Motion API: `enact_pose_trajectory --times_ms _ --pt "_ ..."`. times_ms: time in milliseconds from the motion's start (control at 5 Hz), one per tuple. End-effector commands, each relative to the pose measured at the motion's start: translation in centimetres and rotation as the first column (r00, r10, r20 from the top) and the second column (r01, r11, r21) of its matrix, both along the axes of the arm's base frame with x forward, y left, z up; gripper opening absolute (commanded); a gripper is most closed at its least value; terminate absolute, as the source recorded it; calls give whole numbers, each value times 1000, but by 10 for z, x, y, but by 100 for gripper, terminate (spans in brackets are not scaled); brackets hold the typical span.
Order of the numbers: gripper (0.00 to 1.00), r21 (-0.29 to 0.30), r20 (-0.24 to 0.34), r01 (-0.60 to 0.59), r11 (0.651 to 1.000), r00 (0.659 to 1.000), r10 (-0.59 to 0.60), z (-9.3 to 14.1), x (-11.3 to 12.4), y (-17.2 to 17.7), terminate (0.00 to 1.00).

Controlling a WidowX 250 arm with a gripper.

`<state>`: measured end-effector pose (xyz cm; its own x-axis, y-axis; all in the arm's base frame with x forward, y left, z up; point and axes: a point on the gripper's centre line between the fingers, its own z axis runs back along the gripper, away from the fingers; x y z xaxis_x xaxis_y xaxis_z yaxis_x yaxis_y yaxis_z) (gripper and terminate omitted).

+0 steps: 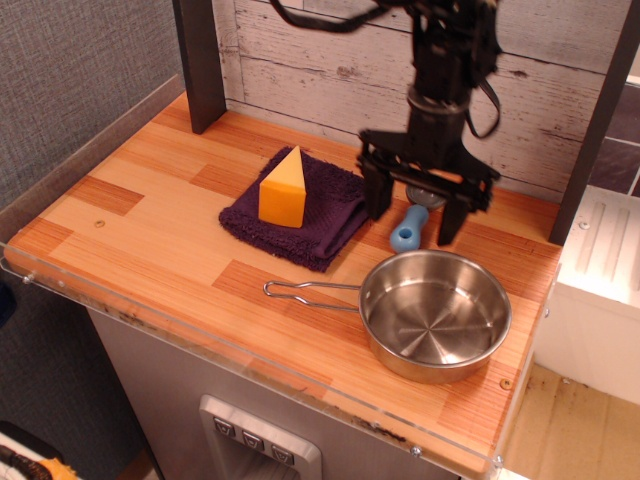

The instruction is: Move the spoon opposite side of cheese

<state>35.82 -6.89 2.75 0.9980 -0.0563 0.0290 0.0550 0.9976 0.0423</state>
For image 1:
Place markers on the blue spoon with grey bowl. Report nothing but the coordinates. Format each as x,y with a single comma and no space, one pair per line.
407,235

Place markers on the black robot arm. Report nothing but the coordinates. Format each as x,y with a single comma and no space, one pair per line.
455,49

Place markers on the purple folded towel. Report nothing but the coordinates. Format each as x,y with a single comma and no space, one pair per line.
334,212

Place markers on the grey toy cabinet front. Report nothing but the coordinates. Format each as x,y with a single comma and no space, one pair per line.
164,384

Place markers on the stainless steel pan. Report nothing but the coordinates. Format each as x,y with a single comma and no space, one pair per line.
433,317

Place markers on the dark left vertical post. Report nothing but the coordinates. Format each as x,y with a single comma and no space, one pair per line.
201,63

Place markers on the silver dispenser button panel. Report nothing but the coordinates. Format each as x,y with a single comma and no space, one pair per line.
245,446

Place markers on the orange cheese wedge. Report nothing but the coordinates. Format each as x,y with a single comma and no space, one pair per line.
282,193

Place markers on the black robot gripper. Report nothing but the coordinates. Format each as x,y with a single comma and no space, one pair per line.
430,155

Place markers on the orange object bottom left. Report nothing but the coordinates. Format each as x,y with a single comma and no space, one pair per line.
58,470

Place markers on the dark vertical post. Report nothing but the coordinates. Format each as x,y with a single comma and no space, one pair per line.
615,79
201,63

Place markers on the white toy sink unit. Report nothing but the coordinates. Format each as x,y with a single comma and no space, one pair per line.
589,329

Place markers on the dark right vertical post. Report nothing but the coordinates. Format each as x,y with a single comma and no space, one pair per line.
615,79

